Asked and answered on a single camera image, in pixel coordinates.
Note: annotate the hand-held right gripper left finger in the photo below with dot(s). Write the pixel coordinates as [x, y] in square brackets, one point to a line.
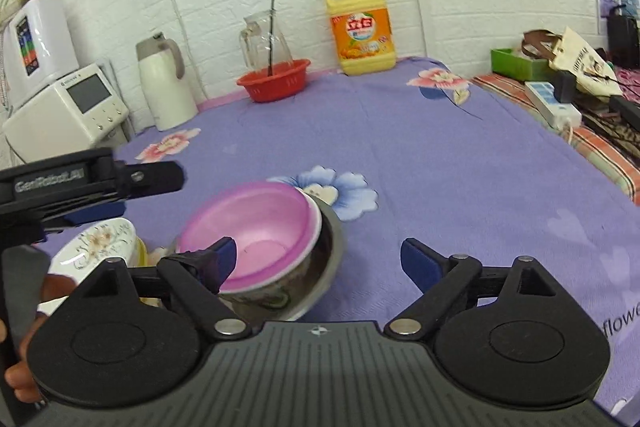
[226, 262]

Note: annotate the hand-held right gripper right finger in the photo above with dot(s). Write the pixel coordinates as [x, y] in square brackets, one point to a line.
[417, 264]

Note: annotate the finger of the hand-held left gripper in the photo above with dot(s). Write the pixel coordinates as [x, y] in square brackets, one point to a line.
[90, 216]
[155, 179]

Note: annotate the pink plastic bowl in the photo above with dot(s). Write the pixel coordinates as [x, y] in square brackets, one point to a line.
[260, 227]

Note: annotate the white ceramic floral bowl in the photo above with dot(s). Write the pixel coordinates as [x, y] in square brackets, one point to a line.
[280, 282]

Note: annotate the stainless steel bowl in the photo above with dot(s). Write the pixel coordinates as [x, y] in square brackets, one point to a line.
[327, 257]

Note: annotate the large white plate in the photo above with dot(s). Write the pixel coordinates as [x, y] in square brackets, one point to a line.
[50, 307]

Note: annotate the person's left hand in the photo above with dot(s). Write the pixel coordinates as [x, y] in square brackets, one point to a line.
[22, 382]

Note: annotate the white water dispenser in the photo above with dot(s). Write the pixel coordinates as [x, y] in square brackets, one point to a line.
[45, 122]

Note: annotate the white thermos jug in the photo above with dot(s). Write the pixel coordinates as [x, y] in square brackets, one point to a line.
[167, 92]

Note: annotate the purple floral tablecloth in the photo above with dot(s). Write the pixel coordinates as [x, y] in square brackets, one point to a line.
[425, 167]

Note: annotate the white water purifier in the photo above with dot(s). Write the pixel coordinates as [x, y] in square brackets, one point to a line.
[50, 37]

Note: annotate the red plastic basket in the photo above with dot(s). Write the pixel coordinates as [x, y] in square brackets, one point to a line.
[272, 89]

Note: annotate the glass pitcher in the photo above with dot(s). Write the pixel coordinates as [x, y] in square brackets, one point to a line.
[255, 42]

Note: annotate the black stirring stick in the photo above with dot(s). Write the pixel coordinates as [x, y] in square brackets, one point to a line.
[271, 37]

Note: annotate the white power strip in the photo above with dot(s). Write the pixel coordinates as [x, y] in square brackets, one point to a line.
[545, 99]

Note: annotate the plaid cloth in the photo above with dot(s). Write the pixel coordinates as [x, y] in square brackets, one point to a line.
[600, 152]

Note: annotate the yellow detergent bottle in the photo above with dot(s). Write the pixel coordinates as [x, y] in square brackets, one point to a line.
[360, 52]

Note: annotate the green box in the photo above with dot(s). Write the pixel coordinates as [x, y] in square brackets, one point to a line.
[515, 66]

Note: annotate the black power adapter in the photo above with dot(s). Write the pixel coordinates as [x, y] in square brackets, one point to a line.
[565, 87]

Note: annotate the black rectangular device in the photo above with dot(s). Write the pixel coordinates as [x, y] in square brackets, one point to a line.
[625, 113]

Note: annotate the cream printed tote bag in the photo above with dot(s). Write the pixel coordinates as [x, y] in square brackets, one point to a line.
[575, 57]

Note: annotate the black box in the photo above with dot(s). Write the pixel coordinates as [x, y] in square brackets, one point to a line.
[622, 42]

